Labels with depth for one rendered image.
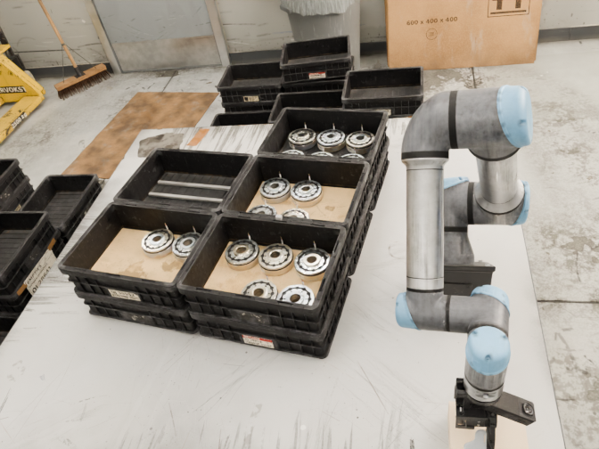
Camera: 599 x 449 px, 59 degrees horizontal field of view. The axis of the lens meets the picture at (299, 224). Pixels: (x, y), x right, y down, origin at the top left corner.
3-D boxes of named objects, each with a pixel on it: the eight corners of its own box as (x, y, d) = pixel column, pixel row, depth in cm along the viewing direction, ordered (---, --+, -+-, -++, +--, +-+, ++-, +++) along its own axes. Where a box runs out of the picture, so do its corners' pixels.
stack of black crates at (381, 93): (423, 138, 307) (423, 65, 277) (423, 170, 286) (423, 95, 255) (354, 140, 316) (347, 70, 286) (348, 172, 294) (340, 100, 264)
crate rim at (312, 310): (348, 232, 151) (347, 225, 149) (317, 316, 131) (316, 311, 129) (221, 218, 164) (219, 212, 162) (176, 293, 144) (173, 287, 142)
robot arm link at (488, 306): (452, 280, 110) (447, 322, 103) (510, 282, 106) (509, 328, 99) (455, 304, 115) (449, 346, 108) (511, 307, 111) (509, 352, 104)
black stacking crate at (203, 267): (350, 256, 157) (346, 228, 149) (322, 338, 137) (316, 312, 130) (229, 240, 170) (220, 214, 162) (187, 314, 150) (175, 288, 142)
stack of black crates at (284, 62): (360, 102, 345) (355, 34, 314) (356, 132, 322) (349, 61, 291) (296, 106, 355) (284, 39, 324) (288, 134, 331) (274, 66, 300)
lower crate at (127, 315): (236, 264, 177) (227, 238, 169) (197, 338, 157) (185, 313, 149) (135, 249, 190) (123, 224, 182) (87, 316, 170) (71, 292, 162)
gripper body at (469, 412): (453, 397, 118) (455, 368, 110) (495, 400, 116) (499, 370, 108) (455, 431, 113) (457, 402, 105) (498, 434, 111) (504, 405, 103)
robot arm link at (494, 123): (471, 191, 151) (450, 77, 104) (529, 191, 145) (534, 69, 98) (470, 232, 147) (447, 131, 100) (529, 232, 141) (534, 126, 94)
